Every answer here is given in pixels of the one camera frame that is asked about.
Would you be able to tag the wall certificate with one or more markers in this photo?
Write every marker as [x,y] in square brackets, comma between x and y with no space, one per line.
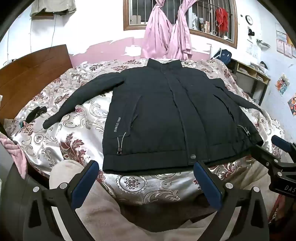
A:
[281,32]
[288,49]
[280,45]

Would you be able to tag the wooden shelf unit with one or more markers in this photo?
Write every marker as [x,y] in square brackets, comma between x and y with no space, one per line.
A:
[252,76]

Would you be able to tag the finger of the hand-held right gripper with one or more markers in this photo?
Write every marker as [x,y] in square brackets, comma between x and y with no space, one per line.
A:
[266,156]
[281,142]

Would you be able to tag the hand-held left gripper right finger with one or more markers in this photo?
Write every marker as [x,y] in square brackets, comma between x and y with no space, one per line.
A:
[207,186]

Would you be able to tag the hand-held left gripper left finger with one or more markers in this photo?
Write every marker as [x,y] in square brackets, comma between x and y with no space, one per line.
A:
[83,184]

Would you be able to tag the colourful wall poster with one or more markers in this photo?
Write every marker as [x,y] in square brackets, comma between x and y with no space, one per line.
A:
[282,84]
[292,104]

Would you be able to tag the pink curtain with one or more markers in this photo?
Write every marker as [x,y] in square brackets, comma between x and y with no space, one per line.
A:
[156,34]
[180,37]

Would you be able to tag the black wall device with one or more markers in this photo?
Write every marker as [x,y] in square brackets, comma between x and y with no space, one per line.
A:
[251,32]

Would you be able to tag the wooden headboard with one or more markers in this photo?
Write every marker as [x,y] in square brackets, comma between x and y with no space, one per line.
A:
[30,78]

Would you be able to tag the floral satin bedspread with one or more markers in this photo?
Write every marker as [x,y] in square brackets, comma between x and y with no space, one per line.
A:
[81,129]

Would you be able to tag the small wall shelf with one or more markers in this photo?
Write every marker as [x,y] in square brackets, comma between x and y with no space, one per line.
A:
[263,43]

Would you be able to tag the cloth-covered wall unit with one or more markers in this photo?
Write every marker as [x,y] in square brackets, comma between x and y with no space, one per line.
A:
[50,7]

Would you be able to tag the black jacket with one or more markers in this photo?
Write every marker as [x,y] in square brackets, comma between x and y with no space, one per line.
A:
[157,115]

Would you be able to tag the dark object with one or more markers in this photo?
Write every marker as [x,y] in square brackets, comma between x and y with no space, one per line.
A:
[35,113]

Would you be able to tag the barred wooden window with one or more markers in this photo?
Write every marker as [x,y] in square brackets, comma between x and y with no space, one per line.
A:
[204,14]

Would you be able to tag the blue backpack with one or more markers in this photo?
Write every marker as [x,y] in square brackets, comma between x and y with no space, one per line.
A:
[223,56]

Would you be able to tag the round wall clock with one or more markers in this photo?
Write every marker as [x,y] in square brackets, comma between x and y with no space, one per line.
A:
[249,20]

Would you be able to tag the pink towel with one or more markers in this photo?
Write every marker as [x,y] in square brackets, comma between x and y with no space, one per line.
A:
[13,155]

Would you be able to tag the red hanging cloth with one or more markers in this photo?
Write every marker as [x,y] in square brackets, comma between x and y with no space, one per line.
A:
[222,20]

